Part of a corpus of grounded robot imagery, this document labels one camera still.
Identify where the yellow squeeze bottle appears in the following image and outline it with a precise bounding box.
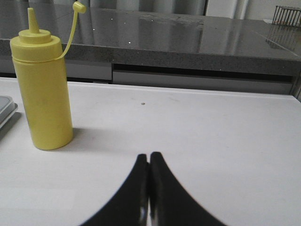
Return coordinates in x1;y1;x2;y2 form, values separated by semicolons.
10;1;86;150

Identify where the grey curtain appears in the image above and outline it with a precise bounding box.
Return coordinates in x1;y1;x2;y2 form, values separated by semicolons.
0;0;301;21

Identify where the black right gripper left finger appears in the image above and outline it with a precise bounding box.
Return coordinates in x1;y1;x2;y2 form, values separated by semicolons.
82;154;149;226

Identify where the grey digital kitchen scale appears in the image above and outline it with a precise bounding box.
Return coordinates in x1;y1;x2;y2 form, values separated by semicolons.
0;96;18;128

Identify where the metal wire rack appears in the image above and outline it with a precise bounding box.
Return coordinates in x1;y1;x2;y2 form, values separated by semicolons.
272;6;301;27

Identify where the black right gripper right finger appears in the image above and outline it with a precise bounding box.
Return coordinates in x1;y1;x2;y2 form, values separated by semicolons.
149;152;224;226

